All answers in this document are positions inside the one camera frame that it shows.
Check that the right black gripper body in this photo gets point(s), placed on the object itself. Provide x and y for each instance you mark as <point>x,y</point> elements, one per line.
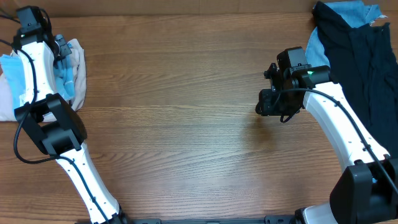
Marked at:
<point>279,104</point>

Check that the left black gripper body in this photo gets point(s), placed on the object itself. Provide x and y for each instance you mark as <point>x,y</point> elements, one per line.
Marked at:
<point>64,49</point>

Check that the light blue printed t-shirt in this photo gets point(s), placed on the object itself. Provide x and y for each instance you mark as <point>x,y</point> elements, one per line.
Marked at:
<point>35,65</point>

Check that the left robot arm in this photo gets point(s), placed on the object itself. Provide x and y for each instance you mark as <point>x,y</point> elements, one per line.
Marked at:
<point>50,122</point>

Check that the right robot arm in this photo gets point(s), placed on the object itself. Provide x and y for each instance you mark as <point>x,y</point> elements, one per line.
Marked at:
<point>366,192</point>

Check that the folded beige trousers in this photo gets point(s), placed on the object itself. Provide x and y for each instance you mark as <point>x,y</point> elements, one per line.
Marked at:
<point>77,74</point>

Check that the black garment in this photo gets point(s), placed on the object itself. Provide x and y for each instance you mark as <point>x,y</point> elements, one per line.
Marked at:
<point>366,67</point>

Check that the blue denim garment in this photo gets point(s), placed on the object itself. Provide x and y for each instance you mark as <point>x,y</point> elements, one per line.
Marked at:
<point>355,13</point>

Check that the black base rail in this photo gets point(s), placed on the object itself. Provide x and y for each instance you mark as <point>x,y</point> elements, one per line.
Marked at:
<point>214,221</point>

